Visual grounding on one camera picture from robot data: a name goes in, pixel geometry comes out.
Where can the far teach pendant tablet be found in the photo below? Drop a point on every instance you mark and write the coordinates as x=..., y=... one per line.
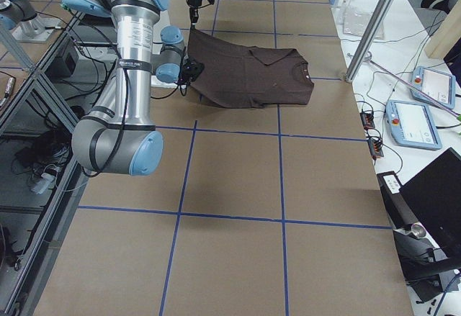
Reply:
x=438, y=85

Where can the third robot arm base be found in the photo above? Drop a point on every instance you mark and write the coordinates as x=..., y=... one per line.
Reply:
x=20, y=17

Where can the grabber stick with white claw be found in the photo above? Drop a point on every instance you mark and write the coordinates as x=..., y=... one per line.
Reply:
x=415, y=92

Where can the dark brown t-shirt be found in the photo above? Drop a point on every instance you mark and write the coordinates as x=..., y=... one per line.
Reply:
x=238, y=76

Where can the black box with white label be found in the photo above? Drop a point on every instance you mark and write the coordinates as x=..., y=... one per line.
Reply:
x=398, y=211

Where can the clear plastic bag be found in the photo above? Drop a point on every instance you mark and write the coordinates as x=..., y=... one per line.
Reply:
x=355, y=18

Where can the near teach pendant tablet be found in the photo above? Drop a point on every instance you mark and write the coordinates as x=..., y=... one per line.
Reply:
x=411, y=125

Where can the teach pendant tablet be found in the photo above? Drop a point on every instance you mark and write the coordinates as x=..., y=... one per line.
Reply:
x=411, y=125
x=438, y=85

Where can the aluminium frame post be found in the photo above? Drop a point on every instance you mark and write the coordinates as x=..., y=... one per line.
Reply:
x=369, y=34

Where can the black laptop monitor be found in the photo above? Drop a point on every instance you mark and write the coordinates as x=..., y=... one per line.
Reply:
x=433, y=195

